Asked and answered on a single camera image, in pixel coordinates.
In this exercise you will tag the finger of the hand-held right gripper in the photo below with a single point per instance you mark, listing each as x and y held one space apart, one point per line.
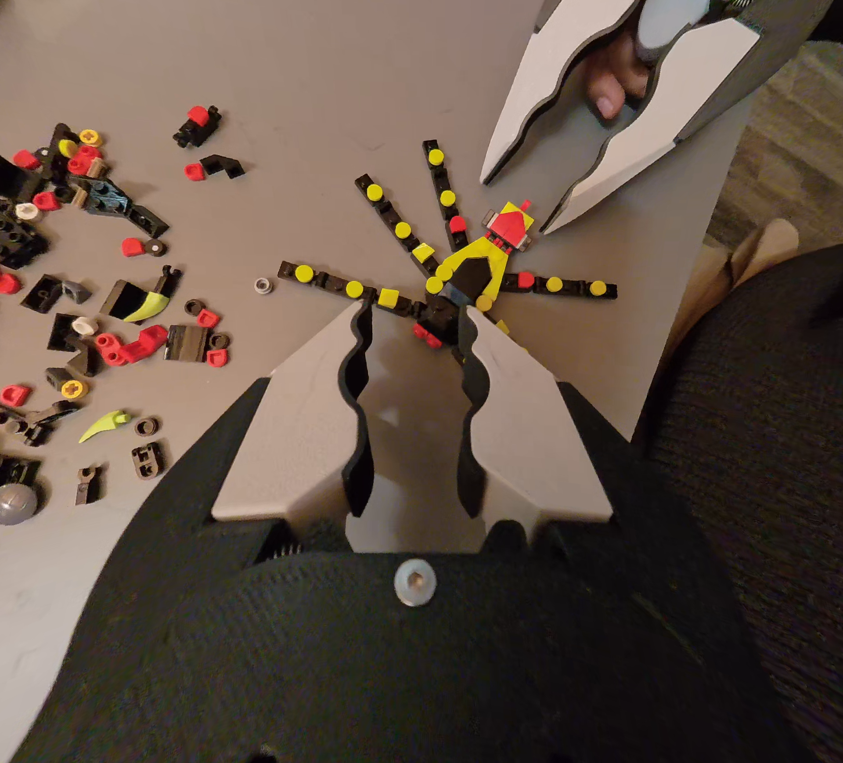
579 5
691 84

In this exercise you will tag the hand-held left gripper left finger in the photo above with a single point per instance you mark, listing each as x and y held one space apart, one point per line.
290 447

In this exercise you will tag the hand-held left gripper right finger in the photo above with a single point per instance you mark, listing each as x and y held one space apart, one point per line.
533 453

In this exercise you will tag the yellow black lego spider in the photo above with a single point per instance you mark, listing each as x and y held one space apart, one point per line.
471 275

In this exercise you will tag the red yellow lego spider head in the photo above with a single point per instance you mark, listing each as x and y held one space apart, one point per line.
507 226

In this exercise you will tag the grey round lego stud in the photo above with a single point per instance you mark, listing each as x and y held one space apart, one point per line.
264 286

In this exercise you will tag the pile of loose lego pieces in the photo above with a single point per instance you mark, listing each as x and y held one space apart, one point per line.
132 348

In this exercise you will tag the clear round lego dome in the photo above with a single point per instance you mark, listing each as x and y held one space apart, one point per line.
16 505

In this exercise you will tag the black red lego claw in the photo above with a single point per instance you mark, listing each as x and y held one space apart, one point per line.
220 165

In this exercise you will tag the black red lego clip assembly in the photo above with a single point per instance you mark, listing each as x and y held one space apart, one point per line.
197 127

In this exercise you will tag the person's right hand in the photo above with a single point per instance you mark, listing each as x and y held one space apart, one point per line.
609 91

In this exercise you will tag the tan trousers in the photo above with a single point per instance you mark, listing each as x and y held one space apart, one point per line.
724 275

